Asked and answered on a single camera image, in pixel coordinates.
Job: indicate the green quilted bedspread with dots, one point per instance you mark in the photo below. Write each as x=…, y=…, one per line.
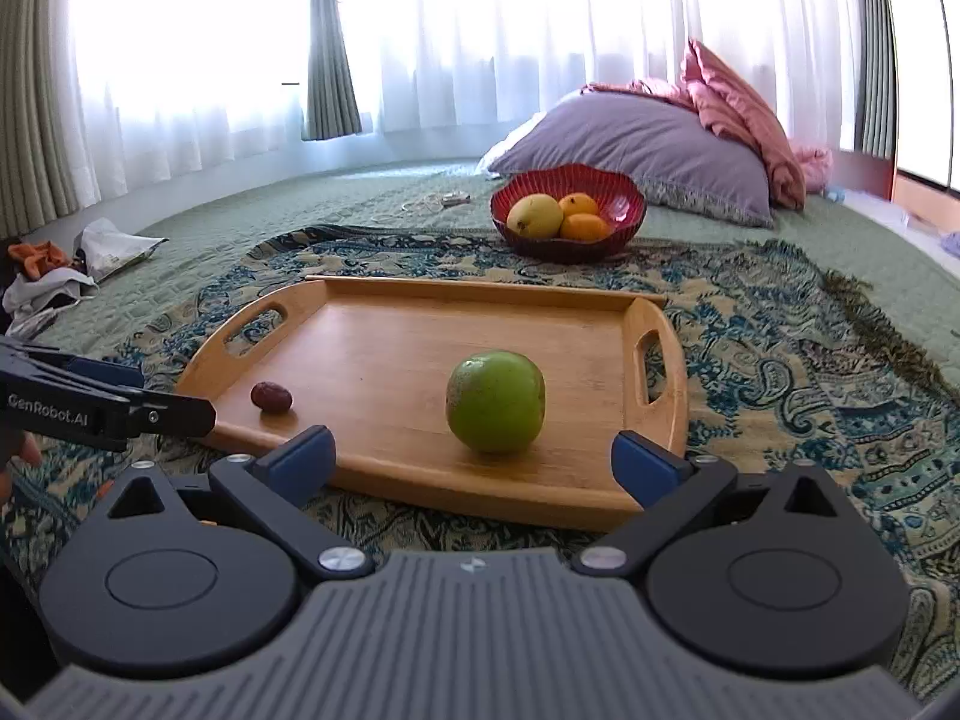
x=315, y=199

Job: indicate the white pillow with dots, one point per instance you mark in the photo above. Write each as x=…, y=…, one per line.
x=517, y=139

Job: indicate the pink pillow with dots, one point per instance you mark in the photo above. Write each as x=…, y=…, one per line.
x=739, y=116

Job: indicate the white sheer curtain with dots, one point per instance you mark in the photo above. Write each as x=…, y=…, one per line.
x=487, y=30

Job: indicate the purple pillow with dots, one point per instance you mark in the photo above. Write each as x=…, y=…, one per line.
x=637, y=135

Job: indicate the person's left hand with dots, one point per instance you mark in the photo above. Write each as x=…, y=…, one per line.
x=27, y=451

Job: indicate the orange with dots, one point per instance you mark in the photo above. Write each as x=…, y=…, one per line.
x=579, y=204
x=586, y=228

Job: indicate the red date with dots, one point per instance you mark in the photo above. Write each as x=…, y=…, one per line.
x=270, y=396

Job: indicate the white cloth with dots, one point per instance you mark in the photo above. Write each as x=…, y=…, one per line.
x=45, y=294

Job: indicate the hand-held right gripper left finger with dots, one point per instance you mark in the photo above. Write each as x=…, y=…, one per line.
x=307, y=459

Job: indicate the white wardrobe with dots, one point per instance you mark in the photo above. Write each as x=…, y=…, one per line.
x=926, y=52

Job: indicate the green apple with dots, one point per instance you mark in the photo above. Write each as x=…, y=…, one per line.
x=495, y=401

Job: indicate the red ribbed bowl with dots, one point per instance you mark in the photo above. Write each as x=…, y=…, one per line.
x=604, y=191

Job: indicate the paisley patterned blanket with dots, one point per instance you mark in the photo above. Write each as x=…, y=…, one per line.
x=780, y=375

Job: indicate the small pink cloth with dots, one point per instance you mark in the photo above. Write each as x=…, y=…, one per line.
x=814, y=165

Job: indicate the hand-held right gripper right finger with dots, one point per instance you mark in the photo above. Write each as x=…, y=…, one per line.
x=637, y=465

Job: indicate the grey-green curtain beside wardrobe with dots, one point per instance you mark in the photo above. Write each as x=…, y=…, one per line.
x=874, y=52

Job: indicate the wide grey-green curtain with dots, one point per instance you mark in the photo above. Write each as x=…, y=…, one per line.
x=37, y=90

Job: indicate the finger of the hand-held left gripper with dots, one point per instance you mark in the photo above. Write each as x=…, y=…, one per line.
x=105, y=373
x=180, y=417

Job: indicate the narrow grey-green curtain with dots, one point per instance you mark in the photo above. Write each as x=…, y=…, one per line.
x=330, y=52

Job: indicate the orange cloth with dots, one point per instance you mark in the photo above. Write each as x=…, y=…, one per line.
x=37, y=256

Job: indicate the pale blue cloth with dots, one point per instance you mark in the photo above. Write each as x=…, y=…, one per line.
x=951, y=244

